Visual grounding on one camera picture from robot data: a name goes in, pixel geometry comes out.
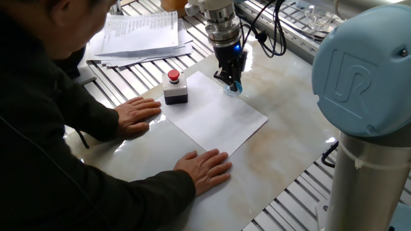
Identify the grey metal stand plate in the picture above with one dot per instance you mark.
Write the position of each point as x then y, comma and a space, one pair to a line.
88, 73

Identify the person head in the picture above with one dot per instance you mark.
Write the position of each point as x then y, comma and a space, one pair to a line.
80, 25

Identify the clear drinking glass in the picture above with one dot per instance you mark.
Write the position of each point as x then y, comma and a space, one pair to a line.
318, 17

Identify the printed white paper sheet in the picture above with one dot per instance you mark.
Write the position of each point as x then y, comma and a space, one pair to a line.
138, 32

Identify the person right hand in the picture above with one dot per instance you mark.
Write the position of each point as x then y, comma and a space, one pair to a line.
205, 170

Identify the wooden block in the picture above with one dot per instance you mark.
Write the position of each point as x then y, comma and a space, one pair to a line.
173, 6

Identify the blue correction tape dispenser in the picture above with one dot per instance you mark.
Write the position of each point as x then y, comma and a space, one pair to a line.
238, 88

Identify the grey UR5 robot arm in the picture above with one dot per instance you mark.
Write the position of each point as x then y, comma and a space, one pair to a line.
363, 73

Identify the loose white paper pile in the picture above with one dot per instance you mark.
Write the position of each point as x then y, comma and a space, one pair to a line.
186, 45

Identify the right forearm dark sleeve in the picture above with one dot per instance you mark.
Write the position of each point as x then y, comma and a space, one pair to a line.
154, 199

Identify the left forearm dark sleeve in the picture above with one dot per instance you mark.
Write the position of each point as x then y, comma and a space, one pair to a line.
93, 115

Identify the grey box red push button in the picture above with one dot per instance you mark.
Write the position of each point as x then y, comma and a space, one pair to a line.
175, 91

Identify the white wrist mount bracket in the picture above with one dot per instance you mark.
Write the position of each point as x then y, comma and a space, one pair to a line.
192, 8

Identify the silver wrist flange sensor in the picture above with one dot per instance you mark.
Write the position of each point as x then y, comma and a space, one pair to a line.
223, 29

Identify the person torso dark jacket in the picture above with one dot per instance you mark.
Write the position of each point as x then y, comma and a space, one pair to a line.
32, 144

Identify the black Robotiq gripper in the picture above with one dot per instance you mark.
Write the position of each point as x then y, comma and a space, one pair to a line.
231, 57

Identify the thick aluminium rail profile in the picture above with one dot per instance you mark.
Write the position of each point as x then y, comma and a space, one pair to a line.
282, 38

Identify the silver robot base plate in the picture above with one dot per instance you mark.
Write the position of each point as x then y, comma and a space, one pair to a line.
322, 211

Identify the person left hand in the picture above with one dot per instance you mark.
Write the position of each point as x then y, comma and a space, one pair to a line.
135, 114

